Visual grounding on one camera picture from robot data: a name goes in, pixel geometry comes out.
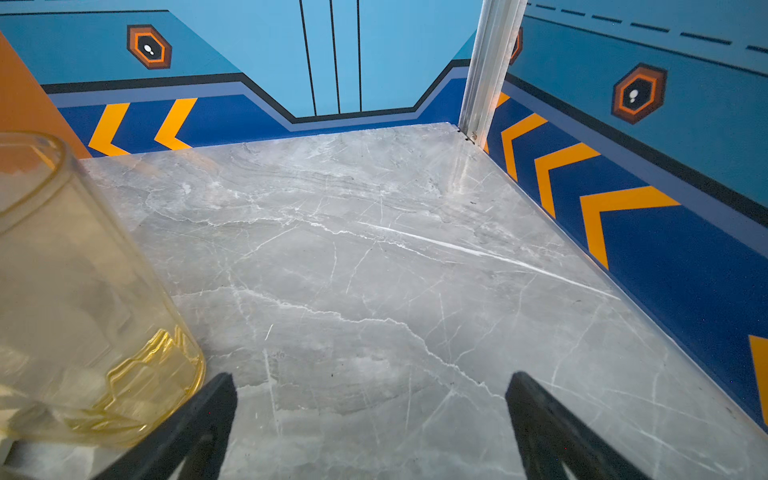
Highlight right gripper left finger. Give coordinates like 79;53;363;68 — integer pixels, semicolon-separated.
96;373;238;479

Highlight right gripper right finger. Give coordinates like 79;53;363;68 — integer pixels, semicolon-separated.
505;371;648;479

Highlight amber yellow cup right back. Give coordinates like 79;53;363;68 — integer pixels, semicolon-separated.
1;132;206;446

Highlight right aluminium corner post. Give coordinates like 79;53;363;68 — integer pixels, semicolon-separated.
458;0;527;148

